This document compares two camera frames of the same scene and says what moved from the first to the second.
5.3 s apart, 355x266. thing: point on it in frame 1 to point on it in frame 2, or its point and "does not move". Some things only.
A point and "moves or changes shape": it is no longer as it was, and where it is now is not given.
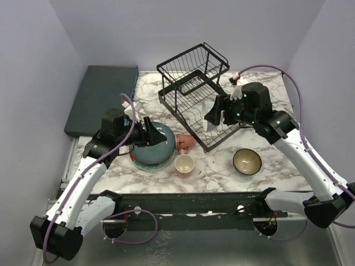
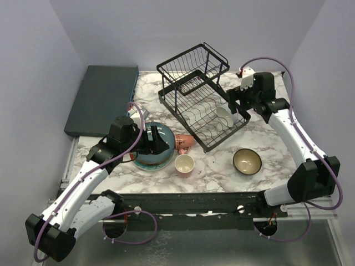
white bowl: x=206 y=106 moves or changes shape
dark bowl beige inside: x=246 y=162 does not move
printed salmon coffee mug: x=184 y=141 does not move
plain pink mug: x=184 y=164 does not move
